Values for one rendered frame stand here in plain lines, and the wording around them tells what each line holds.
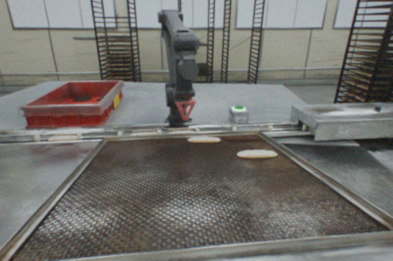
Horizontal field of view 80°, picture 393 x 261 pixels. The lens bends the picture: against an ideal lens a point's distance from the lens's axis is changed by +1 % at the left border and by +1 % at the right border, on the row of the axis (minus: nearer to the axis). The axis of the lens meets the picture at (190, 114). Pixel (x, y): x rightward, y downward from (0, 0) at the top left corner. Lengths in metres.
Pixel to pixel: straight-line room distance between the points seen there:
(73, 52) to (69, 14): 0.71
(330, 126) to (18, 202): 0.89
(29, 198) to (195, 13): 4.92
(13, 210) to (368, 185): 0.81
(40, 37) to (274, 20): 4.81
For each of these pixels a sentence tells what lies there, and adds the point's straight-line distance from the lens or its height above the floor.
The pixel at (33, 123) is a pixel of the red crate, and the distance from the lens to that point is 1.18.
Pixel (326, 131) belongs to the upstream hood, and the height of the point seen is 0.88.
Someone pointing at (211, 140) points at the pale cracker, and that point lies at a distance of 0.70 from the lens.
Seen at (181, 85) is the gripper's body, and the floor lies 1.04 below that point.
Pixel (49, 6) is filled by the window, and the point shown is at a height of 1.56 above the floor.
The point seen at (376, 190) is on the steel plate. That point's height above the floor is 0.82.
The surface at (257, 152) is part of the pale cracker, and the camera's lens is 0.61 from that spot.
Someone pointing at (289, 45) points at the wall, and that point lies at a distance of 5.88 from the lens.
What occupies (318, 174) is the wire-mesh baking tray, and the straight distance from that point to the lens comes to 0.55.
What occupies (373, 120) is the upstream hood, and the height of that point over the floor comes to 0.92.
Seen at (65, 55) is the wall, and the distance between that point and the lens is 5.61.
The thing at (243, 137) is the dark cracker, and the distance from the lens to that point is 0.73.
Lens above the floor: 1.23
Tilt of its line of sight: 21 degrees down
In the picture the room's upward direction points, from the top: straight up
